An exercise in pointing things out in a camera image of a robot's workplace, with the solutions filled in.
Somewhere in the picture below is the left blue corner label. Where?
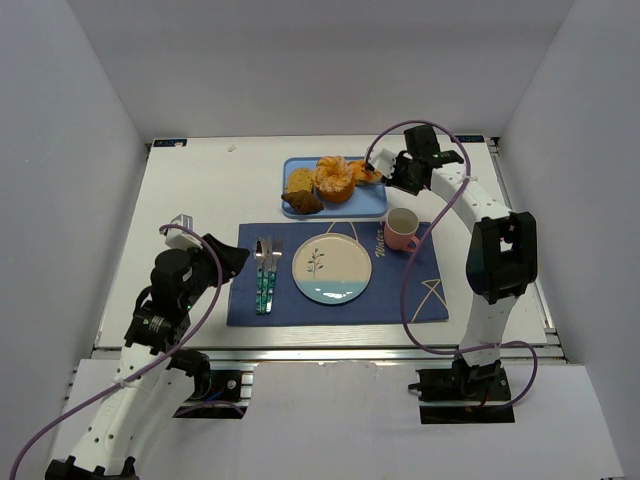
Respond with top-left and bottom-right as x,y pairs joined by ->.
152,139 -> 187,148

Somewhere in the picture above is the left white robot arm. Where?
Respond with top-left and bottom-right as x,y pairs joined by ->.
45,227 -> 250,479

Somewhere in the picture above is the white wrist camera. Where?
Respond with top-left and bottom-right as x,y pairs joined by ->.
369,148 -> 398,179
160,214 -> 200,250

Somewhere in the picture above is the knife with teal handle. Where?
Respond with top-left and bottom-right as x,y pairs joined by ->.
261,236 -> 273,315

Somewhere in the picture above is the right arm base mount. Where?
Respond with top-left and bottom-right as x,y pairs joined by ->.
407,357 -> 515,425

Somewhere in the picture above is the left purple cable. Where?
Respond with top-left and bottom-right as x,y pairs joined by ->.
9,224 -> 249,480

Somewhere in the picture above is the cream and blue plate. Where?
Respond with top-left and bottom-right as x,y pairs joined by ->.
291,233 -> 372,305

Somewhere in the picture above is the yellow sliced bread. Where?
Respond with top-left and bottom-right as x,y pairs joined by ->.
285,168 -> 314,193

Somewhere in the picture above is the right blue corner label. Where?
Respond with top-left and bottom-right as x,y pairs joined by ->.
455,135 -> 485,143

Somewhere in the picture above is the purple cable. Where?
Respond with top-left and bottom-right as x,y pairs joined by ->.
367,118 -> 540,409
9,224 -> 249,480

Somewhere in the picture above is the blue cloth placemat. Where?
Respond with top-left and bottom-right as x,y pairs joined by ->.
226,221 -> 450,328

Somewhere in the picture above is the large orange bundt bread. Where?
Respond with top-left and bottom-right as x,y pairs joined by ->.
314,156 -> 356,203

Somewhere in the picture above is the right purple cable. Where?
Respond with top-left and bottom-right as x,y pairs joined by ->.
367,118 -> 540,409

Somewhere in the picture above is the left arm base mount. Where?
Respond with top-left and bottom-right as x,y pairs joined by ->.
169,350 -> 249,420

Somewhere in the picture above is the fork with teal handle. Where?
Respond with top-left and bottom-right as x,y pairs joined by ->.
266,237 -> 283,314

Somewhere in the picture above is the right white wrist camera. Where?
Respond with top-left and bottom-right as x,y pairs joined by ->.
369,148 -> 398,179

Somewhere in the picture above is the spoon with teal handle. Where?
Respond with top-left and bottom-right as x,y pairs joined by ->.
254,237 -> 267,315

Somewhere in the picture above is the brown chocolate croissant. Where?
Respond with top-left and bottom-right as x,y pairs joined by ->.
281,190 -> 324,215

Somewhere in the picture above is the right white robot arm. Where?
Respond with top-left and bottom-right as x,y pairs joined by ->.
364,120 -> 538,405

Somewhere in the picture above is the pink ceramic mug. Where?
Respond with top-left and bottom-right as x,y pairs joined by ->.
383,208 -> 420,252

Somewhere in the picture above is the striped orange round bread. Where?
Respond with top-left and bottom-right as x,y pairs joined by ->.
347,160 -> 382,185

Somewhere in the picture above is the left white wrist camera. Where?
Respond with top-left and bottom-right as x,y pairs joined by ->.
160,214 -> 200,250

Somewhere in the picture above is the blue corner label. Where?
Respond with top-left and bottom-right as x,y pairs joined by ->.
152,139 -> 187,148
455,135 -> 485,143

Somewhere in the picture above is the aluminium table frame rail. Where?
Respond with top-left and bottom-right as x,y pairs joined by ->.
90,345 -> 566,362

